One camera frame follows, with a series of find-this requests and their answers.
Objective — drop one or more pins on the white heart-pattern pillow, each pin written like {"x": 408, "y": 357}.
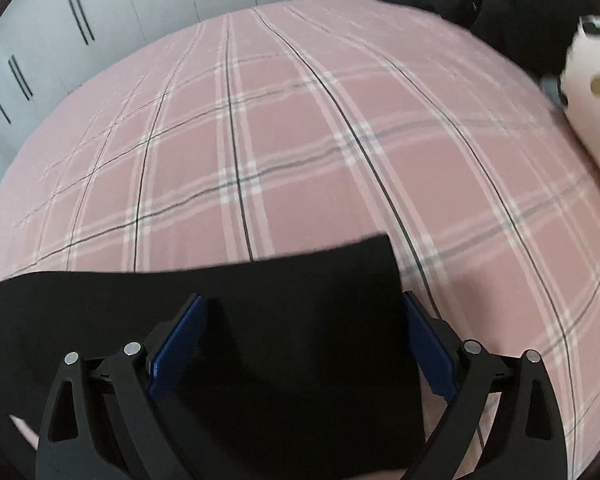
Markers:
{"x": 576, "y": 91}

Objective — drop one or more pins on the black pants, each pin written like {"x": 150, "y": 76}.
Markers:
{"x": 303, "y": 369}

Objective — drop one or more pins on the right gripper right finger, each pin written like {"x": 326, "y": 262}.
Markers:
{"x": 526, "y": 440}

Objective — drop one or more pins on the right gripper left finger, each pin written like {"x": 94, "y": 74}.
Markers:
{"x": 101, "y": 419}

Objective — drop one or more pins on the black clothes pile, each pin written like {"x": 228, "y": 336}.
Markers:
{"x": 533, "y": 34}

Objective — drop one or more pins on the pink plaid bed sheet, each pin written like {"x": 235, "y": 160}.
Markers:
{"x": 310, "y": 123}

